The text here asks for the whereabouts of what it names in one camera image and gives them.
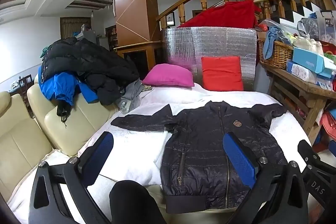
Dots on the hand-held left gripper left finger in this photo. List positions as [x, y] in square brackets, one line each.
[98, 154]

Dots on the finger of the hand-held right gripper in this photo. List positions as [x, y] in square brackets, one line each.
[307, 154]

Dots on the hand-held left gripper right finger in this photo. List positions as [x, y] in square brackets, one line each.
[237, 158]

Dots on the dark quilted zip jacket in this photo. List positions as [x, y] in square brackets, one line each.
[202, 142]

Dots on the white blanket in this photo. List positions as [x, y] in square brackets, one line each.
[131, 155]

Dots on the person's black trouser leg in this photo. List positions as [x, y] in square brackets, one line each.
[134, 203]

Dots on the wooden table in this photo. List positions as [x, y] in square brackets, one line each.
[302, 92]

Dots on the grey cloth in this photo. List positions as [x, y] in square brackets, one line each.
[131, 94]

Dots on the blue jacket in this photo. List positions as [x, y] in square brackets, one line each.
[56, 87]

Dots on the cream leather sofa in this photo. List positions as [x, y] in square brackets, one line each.
[26, 121]

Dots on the white patterned tissue pack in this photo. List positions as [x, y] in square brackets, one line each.
[302, 73]

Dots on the red pillow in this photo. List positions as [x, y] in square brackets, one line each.
[222, 73]

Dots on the pile of black jackets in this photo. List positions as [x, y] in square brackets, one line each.
[89, 61]

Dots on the blue tissue box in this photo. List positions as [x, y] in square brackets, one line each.
[312, 60]

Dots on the wicker basket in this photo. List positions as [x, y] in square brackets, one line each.
[275, 54]

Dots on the pink pillow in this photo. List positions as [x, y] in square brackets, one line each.
[168, 75]

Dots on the cream fabric bag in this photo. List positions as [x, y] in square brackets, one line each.
[308, 45]

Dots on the green cloth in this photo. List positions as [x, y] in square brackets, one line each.
[44, 52]

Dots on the grey refrigerator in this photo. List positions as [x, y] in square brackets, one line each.
[92, 36]

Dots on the silver foil insulation panel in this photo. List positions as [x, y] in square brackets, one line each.
[210, 43]

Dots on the blue cloth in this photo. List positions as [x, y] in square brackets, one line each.
[271, 39]

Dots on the white printed box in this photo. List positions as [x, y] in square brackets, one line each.
[326, 22]

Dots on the red blanket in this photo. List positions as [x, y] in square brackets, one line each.
[225, 15]

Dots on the wooden pillar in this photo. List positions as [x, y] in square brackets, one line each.
[132, 1]

